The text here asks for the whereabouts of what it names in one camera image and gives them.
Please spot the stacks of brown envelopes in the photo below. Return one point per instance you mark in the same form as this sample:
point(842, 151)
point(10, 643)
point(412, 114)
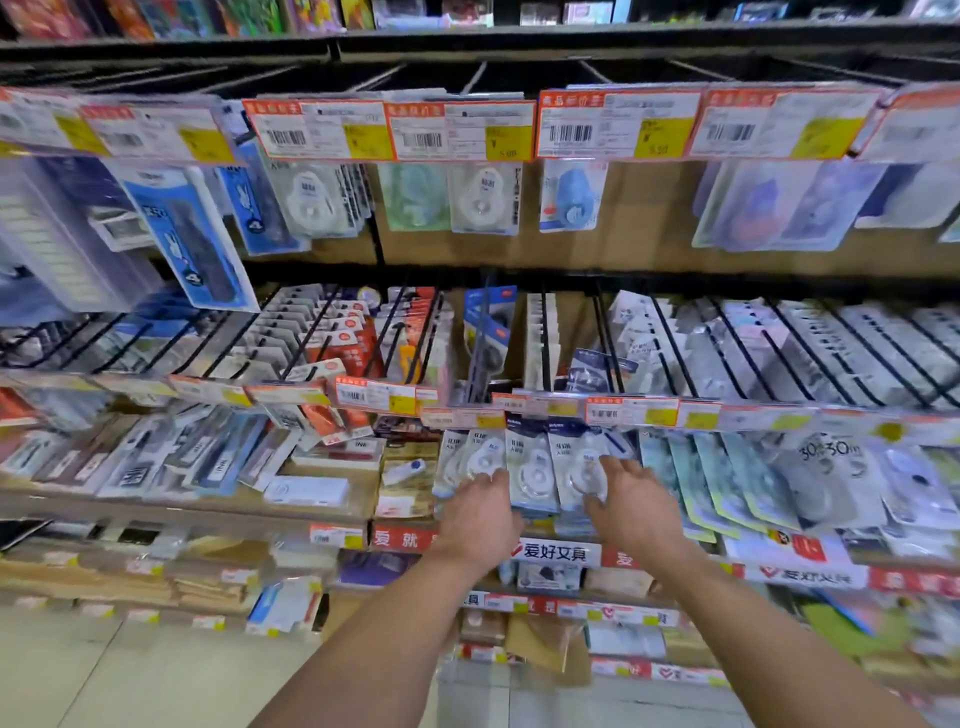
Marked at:
point(90, 585)

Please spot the pile of teal packets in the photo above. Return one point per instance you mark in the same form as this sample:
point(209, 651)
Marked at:
point(712, 480)

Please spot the row of orange price tags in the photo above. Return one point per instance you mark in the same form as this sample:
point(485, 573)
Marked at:
point(375, 394)
point(465, 131)

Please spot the white ink box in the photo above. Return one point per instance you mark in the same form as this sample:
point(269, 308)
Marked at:
point(337, 454)

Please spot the bunch of blue correction tapes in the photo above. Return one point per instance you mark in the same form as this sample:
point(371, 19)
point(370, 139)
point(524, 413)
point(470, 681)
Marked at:
point(574, 195)

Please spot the small white blue device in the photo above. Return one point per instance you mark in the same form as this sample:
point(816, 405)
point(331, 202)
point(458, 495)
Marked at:
point(405, 472)

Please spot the dark blue card packet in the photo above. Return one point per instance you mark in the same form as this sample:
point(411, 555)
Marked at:
point(120, 225)

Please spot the green correction tape packet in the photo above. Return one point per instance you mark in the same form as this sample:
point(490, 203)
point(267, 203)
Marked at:
point(412, 199)

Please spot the row of colourful toy boxes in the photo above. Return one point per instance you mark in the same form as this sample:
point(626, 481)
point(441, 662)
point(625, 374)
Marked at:
point(600, 11)

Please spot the white index tab packet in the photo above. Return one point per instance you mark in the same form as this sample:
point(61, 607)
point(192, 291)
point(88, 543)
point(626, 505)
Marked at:
point(45, 247)

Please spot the pile of white correction tapes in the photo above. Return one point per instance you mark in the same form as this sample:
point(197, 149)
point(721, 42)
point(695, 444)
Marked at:
point(536, 469)

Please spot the white correction tape packet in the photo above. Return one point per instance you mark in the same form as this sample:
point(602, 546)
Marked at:
point(484, 199)

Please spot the dark purple packet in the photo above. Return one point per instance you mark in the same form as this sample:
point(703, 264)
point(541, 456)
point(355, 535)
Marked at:
point(375, 570)

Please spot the blue white card packet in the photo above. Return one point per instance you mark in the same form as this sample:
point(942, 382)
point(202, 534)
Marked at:
point(281, 607)

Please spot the pile of pen packets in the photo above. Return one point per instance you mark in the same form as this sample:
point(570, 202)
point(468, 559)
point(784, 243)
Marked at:
point(150, 457)

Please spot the row of white card packets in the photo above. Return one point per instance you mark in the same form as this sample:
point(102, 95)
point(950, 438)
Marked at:
point(541, 337)

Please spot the blue scissors packets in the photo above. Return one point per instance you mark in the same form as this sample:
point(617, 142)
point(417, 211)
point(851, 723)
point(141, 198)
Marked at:
point(487, 322)

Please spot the rows of grey white packets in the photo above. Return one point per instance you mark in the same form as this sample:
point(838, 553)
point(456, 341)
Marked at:
point(787, 352)

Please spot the row of white correction tapes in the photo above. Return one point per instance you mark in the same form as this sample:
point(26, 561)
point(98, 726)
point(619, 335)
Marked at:
point(311, 202)

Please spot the row of white red packets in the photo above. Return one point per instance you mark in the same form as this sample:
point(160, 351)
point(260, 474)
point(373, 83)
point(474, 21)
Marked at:
point(330, 337)

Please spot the blue ruler packet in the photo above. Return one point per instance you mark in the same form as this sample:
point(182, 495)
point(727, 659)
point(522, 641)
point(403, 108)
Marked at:
point(259, 217)
point(191, 240)

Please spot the person's left forearm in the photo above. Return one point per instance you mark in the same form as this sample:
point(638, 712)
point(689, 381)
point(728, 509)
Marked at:
point(375, 645)

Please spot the red shelf label strip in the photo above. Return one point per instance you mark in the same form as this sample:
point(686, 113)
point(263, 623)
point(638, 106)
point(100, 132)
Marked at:
point(405, 538)

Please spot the gold box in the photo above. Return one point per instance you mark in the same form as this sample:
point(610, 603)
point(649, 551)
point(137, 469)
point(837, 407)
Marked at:
point(409, 502)

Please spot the white flat box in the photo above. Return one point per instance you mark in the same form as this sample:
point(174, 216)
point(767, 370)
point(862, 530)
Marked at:
point(307, 491)

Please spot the row of blue white packets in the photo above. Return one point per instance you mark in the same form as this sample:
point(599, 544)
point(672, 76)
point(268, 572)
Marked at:
point(150, 322)

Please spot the person's right hand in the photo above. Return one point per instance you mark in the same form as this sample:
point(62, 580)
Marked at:
point(637, 517)

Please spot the person's right forearm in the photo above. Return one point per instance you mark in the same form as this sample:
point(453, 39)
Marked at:
point(772, 645)

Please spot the row of colourful toy packets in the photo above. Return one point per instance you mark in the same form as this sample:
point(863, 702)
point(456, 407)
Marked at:
point(150, 15)

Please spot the person's left hand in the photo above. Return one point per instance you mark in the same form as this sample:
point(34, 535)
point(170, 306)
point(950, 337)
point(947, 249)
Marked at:
point(480, 525)

